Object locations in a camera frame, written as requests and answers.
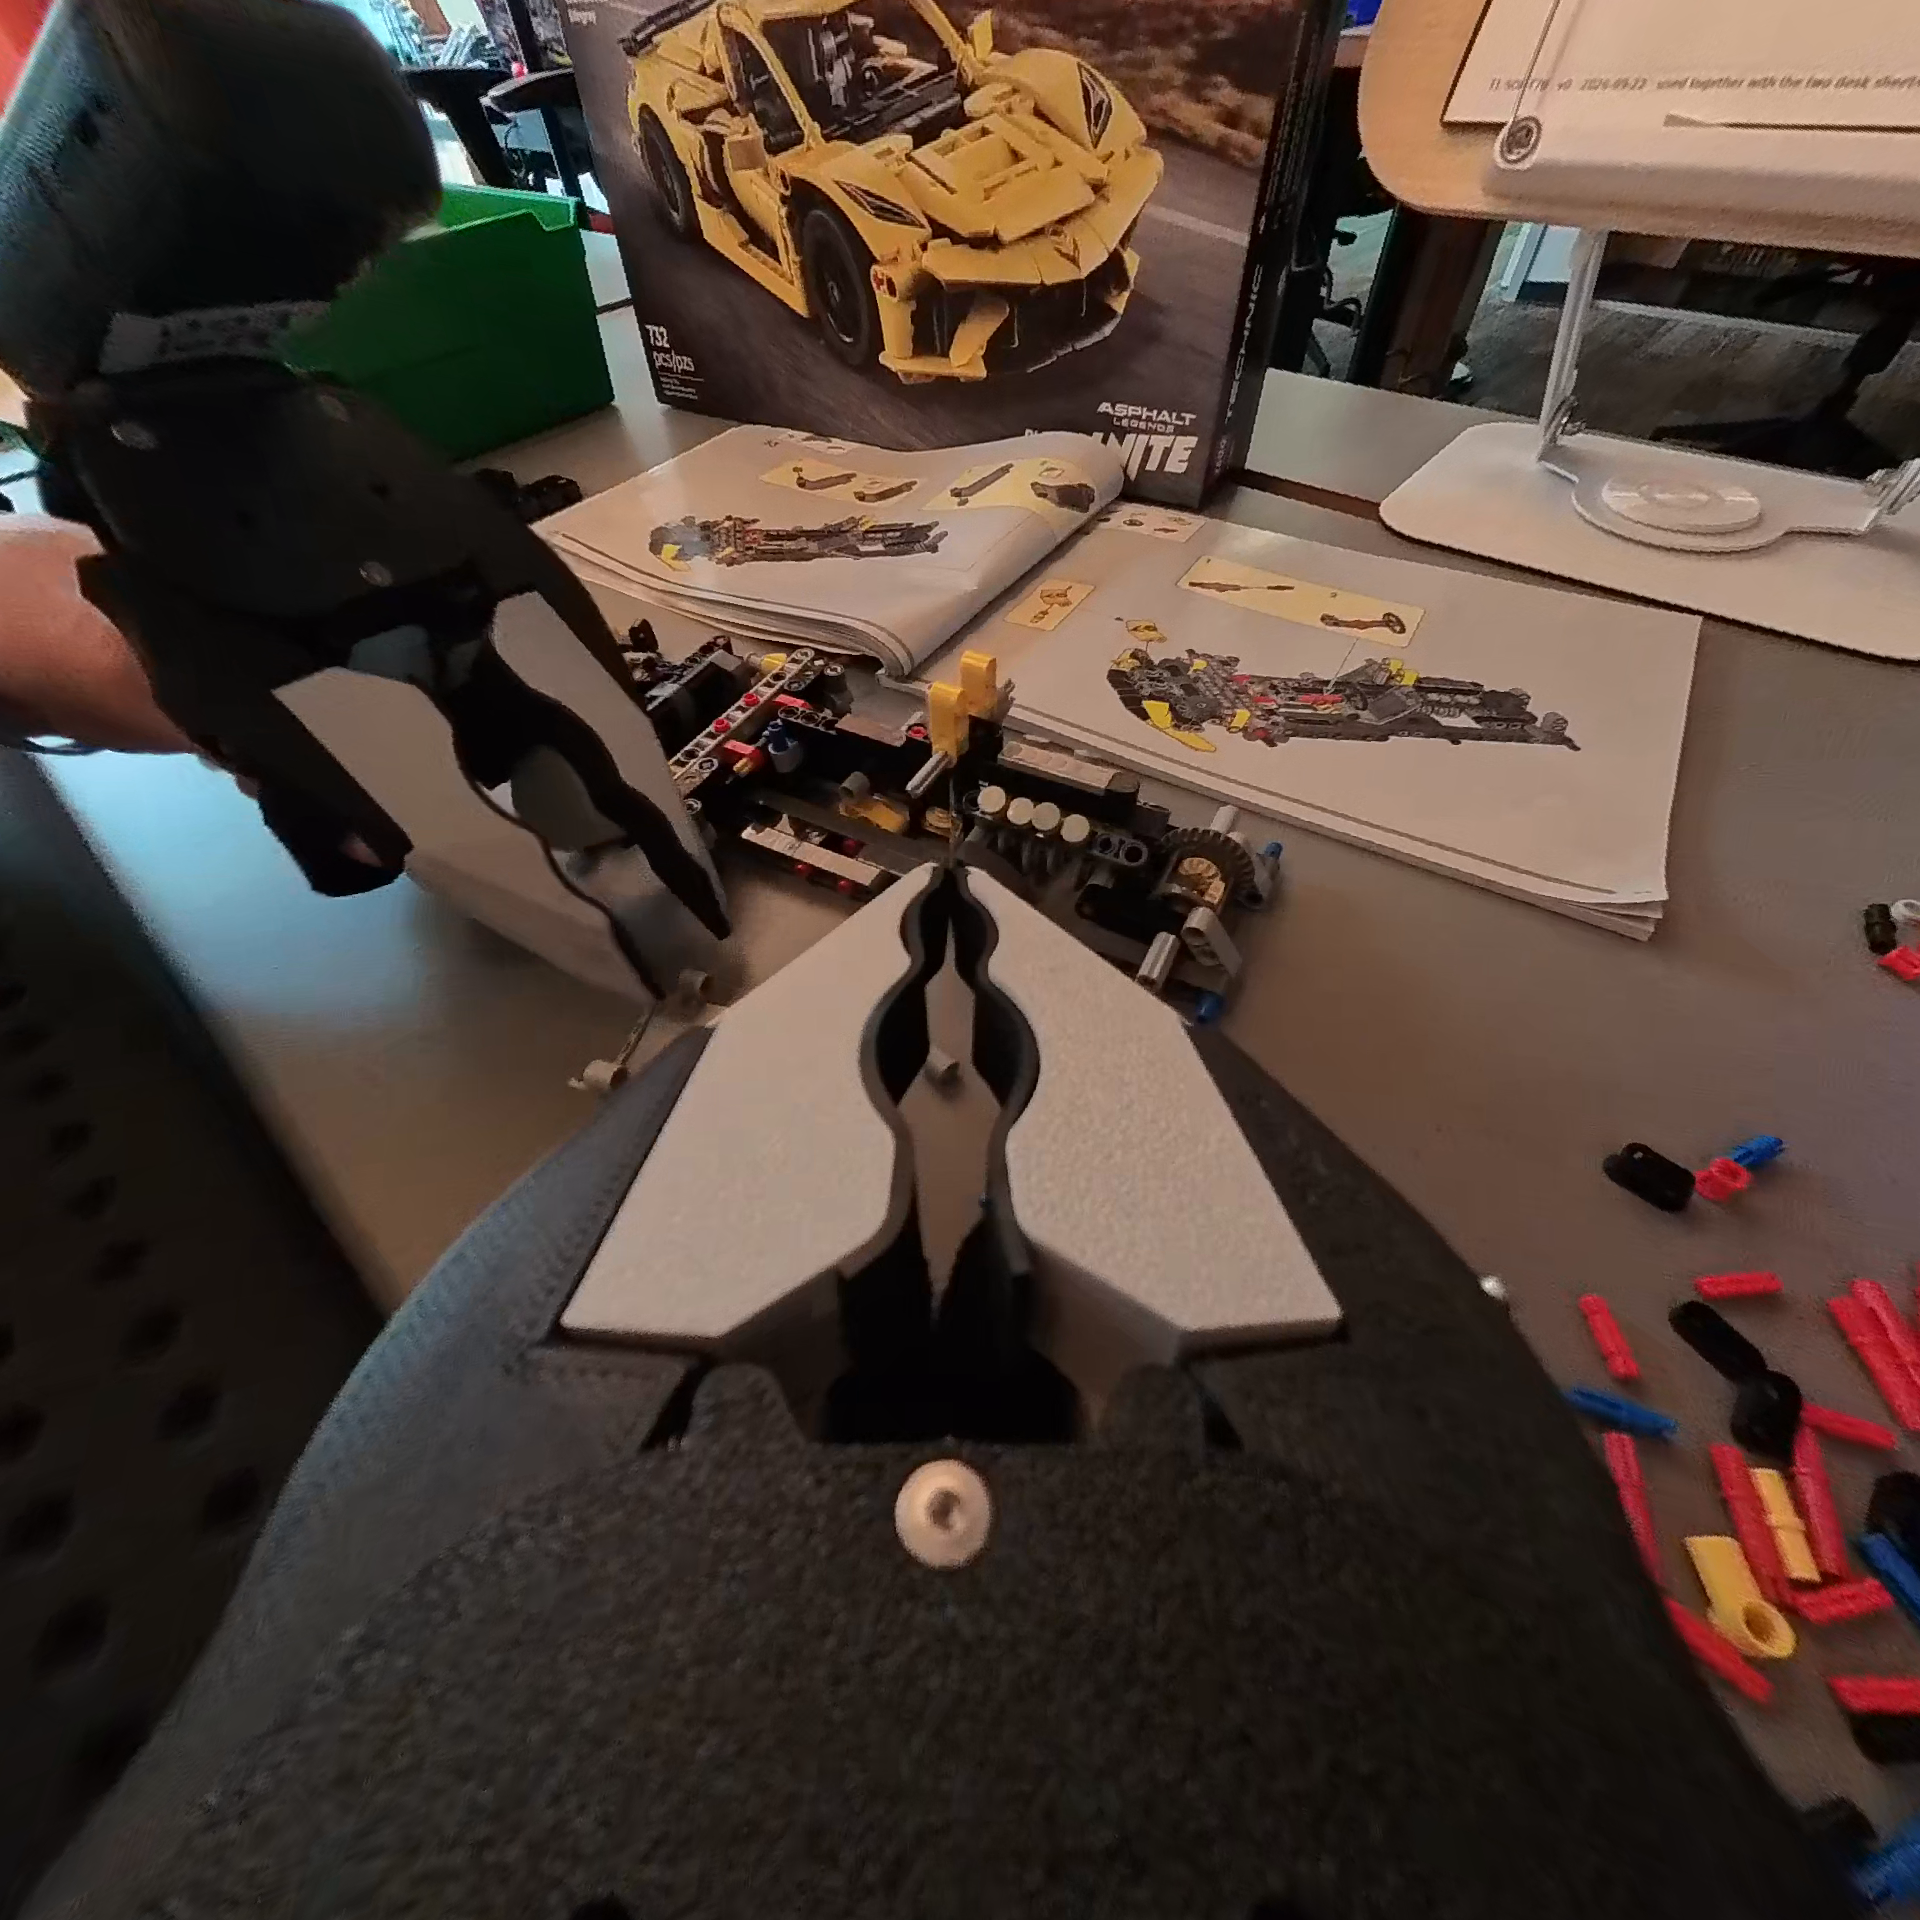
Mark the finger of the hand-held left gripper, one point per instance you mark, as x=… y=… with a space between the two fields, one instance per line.
x=378 y=750
x=600 y=708

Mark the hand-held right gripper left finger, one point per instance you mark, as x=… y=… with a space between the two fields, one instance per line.
x=737 y=1199

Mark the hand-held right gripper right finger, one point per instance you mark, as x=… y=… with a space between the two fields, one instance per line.
x=1171 y=1199

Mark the grey lego panel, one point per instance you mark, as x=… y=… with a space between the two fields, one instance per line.
x=660 y=1019

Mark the black yellow lego vehicle model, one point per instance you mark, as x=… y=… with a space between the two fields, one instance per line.
x=931 y=794

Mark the black lego connector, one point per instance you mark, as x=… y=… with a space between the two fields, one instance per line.
x=1647 y=1175

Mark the open lego instruction booklet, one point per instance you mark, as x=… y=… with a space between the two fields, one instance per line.
x=1424 y=719

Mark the red lego bush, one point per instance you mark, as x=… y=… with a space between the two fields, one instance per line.
x=1722 y=1179

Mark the blue lego pin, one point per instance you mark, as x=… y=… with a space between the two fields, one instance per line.
x=1759 y=1154

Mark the printed lego set box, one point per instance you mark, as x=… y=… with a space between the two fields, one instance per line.
x=974 y=227

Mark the pile of small lego pins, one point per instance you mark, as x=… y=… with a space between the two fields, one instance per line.
x=1786 y=1499

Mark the person's left hand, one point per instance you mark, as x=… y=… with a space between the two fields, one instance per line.
x=90 y=630

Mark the black ribbed parts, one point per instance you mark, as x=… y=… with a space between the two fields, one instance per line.
x=534 y=492

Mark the green object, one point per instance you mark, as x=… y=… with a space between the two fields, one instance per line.
x=482 y=332

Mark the black office chair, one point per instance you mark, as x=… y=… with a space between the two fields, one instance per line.
x=518 y=128

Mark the black perforated pad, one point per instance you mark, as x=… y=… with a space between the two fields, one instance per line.
x=152 y=1274

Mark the white stand base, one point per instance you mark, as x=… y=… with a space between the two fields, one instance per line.
x=1499 y=495

